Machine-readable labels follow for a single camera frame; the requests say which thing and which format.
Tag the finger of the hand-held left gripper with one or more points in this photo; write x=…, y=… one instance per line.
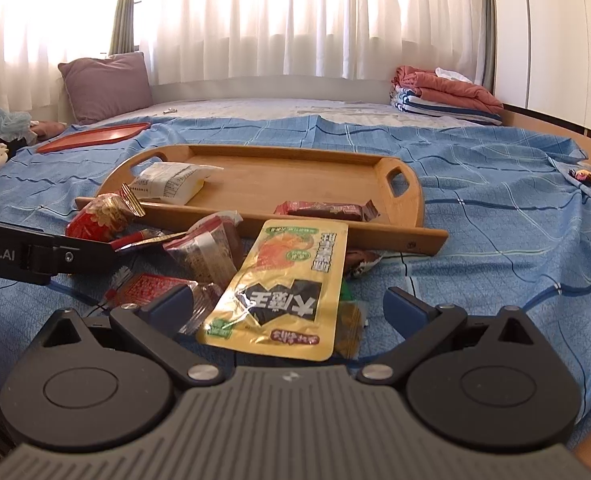
x=75, y=257

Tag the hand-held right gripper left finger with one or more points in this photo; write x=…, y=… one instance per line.
x=173, y=305

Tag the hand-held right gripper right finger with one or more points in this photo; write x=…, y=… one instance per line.
x=405, y=307

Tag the red printed clear snack packet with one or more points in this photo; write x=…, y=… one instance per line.
x=143, y=289

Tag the red and gold snack packet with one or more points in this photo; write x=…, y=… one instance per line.
x=97, y=217

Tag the clear packet with red seal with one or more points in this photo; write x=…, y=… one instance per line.
x=205, y=252

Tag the yellow pouch with black label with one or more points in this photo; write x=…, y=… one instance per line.
x=275, y=270

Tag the wooden serving tray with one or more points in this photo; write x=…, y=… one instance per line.
x=285, y=180

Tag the brown snack wrapper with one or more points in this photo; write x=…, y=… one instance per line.
x=363, y=260

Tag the small black object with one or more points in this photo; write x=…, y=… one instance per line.
x=12, y=144

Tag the white snack packet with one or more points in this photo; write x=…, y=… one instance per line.
x=168, y=182

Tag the red plastic tray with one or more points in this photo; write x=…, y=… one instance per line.
x=92, y=136

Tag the red-brown chocolate bar wrapper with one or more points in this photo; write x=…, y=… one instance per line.
x=325, y=209

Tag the blue checked bed sheet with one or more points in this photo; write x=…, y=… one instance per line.
x=500, y=220

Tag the pinkish brown object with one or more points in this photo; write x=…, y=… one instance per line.
x=47, y=131

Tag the teal crumpled cloth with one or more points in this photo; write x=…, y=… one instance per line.
x=2, y=120

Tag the purple pillow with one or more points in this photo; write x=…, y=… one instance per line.
x=105, y=85

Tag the folded blue striped towel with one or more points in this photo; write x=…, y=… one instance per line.
x=425, y=105

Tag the folded blankets stack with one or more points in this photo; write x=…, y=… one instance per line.
x=455, y=92

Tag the small colourful wrapped item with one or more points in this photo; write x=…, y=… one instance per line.
x=585, y=176

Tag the pale patterned mattress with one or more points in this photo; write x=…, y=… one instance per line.
x=300, y=109

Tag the white cloth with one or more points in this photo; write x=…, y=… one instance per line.
x=450, y=74

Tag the grey-green curtain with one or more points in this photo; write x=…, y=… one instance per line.
x=123, y=20

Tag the white wardrobe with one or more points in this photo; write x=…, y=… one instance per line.
x=550, y=35

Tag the white sheer curtain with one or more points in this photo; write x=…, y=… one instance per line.
x=300, y=10

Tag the wooden bed frame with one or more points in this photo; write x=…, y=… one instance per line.
x=550, y=127

